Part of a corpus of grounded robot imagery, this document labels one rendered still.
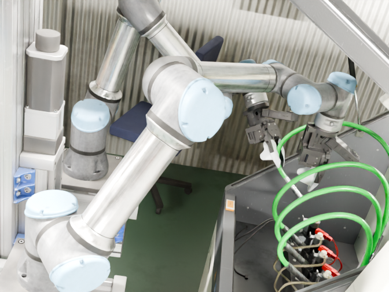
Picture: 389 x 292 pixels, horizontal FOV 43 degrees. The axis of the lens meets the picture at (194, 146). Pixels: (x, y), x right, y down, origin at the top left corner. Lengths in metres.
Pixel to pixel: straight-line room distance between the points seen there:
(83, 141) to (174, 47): 0.42
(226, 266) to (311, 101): 0.60
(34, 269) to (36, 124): 0.36
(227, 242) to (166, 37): 0.68
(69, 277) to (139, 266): 1.83
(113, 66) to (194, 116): 0.71
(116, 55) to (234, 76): 0.52
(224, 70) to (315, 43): 2.34
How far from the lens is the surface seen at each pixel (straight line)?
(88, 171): 1.64
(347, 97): 1.35
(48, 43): 1.26
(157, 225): 3.17
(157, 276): 2.84
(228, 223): 1.72
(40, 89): 1.29
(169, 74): 1.03
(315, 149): 1.42
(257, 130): 1.60
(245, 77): 1.25
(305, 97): 1.25
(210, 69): 1.18
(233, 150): 3.76
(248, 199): 1.90
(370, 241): 1.33
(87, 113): 1.58
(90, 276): 1.09
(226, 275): 1.53
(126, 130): 3.07
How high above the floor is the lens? 1.98
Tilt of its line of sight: 29 degrees down
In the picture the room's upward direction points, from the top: 12 degrees clockwise
